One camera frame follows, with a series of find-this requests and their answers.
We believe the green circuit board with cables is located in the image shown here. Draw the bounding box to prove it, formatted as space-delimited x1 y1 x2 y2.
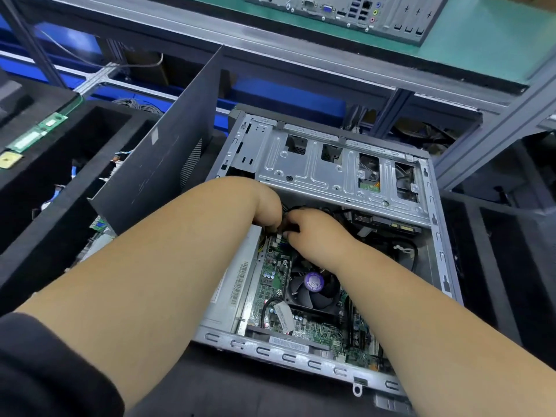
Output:
74 213 118 268

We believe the person's black left sleeve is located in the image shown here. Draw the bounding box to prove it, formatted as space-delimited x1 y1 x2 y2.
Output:
0 312 125 417

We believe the black foam tray with boards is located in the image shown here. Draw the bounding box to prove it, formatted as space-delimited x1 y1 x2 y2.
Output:
0 86 162 313

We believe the green upper shelf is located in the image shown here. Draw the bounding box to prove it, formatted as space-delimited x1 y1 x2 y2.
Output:
174 0 556 92

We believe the person's right forearm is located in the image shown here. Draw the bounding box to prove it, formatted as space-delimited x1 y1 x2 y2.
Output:
334 243 556 417

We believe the green memory stick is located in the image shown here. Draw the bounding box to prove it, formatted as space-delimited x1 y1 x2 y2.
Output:
7 112 69 155

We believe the aluminium frame post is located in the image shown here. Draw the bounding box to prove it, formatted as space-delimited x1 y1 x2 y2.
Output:
433 56 556 195

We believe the grey computer case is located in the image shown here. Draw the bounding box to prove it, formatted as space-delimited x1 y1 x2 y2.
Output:
191 107 463 403

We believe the person's right hand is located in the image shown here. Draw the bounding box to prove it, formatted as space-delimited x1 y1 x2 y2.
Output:
282 208 366 273

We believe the person's left forearm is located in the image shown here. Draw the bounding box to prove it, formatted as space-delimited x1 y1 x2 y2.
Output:
17 178 266 405

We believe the silver power supply unit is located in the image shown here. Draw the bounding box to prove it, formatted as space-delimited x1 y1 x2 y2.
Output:
204 223 264 339

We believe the silver backed desktop computer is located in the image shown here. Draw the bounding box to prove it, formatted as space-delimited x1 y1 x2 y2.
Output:
243 0 453 46

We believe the empty black foam tray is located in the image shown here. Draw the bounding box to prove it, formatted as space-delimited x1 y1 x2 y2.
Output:
438 191 556 370

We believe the green motherboard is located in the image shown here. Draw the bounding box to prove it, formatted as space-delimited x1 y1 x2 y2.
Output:
243 230 387 361

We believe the black upright side panel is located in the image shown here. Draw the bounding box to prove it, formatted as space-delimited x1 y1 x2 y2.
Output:
89 47 225 237

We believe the person's left hand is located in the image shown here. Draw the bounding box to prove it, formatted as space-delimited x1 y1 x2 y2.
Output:
235 178 286 233

